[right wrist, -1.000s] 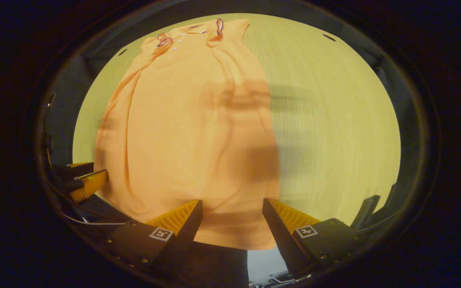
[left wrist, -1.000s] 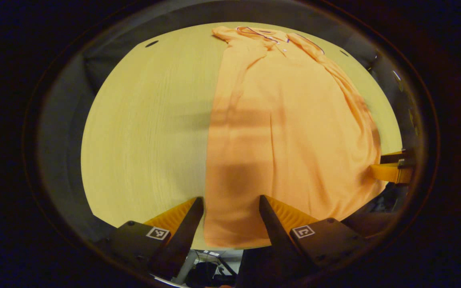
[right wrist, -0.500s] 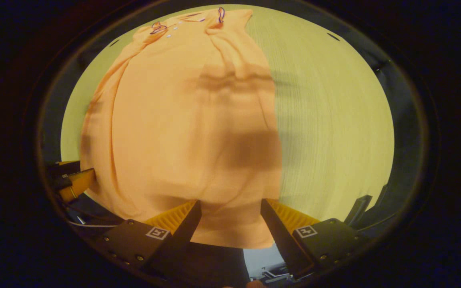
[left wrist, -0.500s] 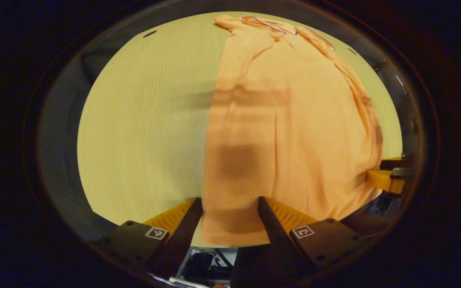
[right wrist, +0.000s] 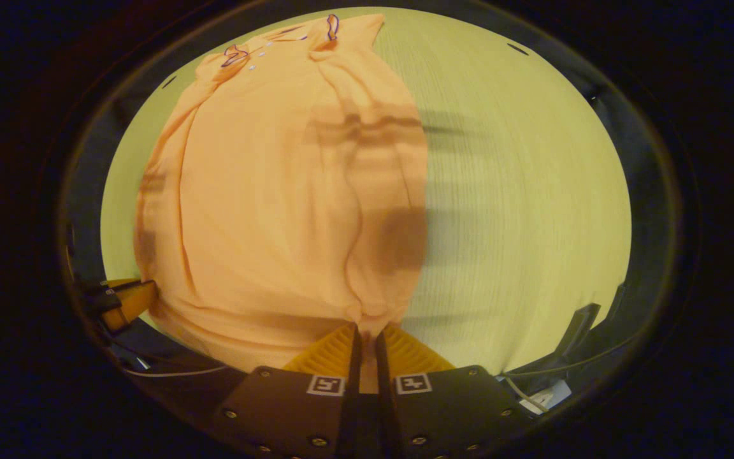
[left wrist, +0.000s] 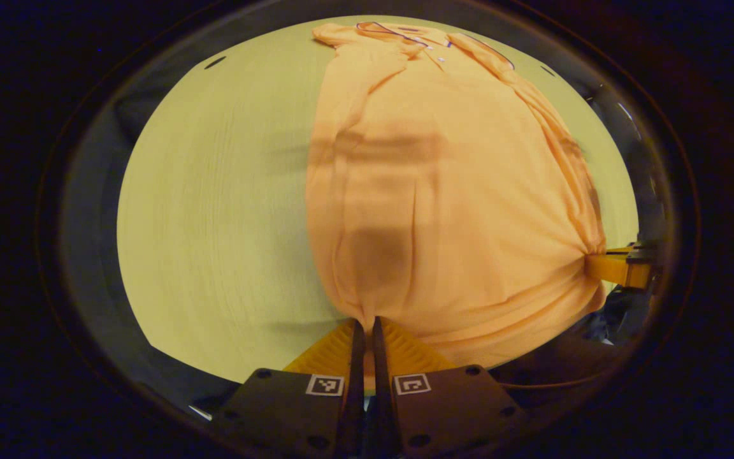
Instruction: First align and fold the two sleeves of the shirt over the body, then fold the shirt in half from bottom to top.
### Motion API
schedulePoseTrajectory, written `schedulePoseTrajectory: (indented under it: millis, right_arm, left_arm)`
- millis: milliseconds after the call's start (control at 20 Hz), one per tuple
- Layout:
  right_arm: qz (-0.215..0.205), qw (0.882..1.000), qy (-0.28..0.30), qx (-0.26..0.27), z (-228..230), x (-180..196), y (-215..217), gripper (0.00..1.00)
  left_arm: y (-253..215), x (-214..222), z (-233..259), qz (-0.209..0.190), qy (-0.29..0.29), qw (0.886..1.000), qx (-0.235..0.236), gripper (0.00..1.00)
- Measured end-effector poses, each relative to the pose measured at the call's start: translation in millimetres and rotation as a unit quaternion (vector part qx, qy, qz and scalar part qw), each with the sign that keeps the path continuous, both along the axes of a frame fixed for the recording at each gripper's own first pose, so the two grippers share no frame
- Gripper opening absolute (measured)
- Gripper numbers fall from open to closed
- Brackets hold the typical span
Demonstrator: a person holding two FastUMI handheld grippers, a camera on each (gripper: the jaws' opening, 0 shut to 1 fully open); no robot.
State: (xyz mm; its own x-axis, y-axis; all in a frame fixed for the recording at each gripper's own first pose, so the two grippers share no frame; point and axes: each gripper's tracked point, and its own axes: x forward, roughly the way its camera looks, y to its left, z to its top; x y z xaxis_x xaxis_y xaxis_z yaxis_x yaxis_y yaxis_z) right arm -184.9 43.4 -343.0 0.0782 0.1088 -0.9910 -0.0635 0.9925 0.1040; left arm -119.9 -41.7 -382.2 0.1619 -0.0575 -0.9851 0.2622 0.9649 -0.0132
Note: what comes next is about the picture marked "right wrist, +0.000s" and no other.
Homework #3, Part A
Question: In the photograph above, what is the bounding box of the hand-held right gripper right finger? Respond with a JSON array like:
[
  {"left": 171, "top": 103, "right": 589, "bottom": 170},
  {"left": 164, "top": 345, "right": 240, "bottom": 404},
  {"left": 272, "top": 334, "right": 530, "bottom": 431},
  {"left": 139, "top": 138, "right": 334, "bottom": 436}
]
[{"left": 375, "top": 322, "right": 535, "bottom": 459}]

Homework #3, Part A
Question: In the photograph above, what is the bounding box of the orange T-shirt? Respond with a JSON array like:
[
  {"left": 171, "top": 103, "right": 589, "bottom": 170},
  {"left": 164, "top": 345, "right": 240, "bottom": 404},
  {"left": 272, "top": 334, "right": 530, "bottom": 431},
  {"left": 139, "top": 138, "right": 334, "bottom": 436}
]
[{"left": 133, "top": 13, "right": 431, "bottom": 396}]

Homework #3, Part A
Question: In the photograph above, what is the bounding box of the small white object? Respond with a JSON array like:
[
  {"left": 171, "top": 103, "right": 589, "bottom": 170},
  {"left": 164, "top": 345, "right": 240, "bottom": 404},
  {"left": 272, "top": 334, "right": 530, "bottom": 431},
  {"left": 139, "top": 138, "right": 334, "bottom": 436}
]
[{"left": 520, "top": 381, "right": 573, "bottom": 412}]

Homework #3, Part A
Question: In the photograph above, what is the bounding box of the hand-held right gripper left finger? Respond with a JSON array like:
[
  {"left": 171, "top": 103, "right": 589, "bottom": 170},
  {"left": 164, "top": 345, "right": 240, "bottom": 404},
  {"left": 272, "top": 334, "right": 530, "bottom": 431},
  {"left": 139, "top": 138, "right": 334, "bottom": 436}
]
[{"left": 213, "top": 322, "right": 363, "bottom": 459}]

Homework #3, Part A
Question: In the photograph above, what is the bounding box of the white cable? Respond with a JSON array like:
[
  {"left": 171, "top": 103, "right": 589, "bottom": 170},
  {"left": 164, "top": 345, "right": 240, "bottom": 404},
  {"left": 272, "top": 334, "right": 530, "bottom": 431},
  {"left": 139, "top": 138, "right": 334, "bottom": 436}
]
[
  {"left": 122, "top": 365, "right": 231, "bottom": 378},
  {"left": 501, "top": 335, "right": 632, "bottom": 380}
]

